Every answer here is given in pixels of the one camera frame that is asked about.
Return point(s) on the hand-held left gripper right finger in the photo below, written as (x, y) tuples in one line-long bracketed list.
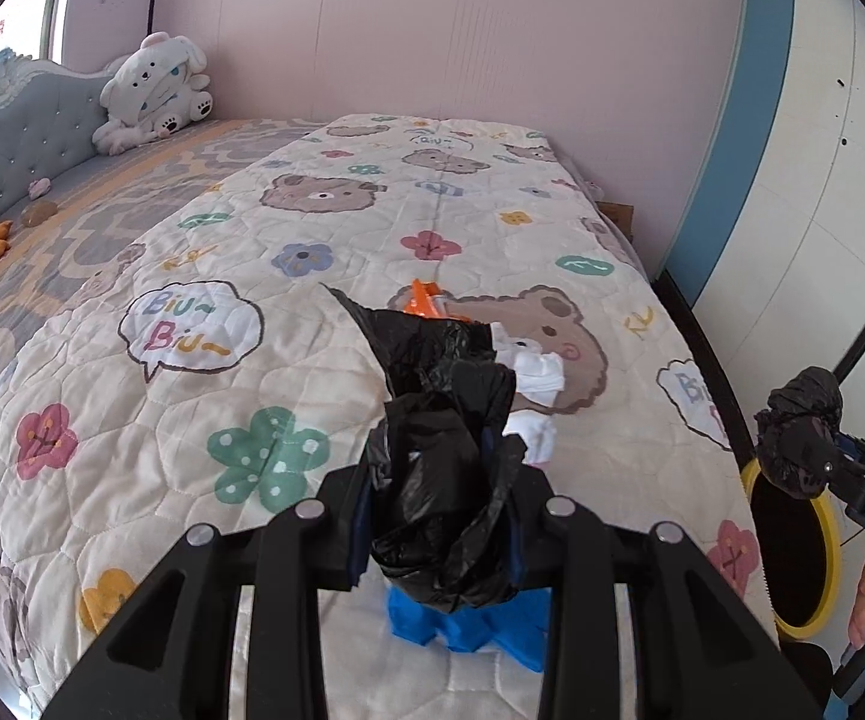
[(545, 536)]

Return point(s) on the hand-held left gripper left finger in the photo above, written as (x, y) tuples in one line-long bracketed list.
[(327, 529)]

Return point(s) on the black plastic bag purple print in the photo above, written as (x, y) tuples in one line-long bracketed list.
[(800, 427)]

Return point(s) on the yellow rimmed trash bin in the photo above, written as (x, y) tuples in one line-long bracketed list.
[(826, 577)]

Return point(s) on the plain black plastic bag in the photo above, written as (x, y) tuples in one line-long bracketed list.
[(440, 465)]

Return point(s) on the white sock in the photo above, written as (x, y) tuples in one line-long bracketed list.
[(537, 371)]

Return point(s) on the orange snack wrapper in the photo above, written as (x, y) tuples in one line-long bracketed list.
[(425, 301)]

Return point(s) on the white and blue wardrobe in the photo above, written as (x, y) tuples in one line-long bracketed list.
[(800, 202)]

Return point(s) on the bear and flower printed quilt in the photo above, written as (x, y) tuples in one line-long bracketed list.
[(252, 255)]

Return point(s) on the closed cardboard box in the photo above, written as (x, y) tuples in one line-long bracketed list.
[(618, 219)]

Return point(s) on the grey orange patterned bed sheet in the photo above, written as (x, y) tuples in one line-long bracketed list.
[(102, 240)]

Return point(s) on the brown round pad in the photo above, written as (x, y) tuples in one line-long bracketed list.
[(38, 212)]

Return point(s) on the small pink plush toy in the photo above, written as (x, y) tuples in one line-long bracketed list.
[(40, 187)]

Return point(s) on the white bear plush toy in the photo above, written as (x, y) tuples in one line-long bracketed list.
[(151, 90)]

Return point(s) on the grey tufted bed headboard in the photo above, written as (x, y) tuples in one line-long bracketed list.
[(27, 135)]

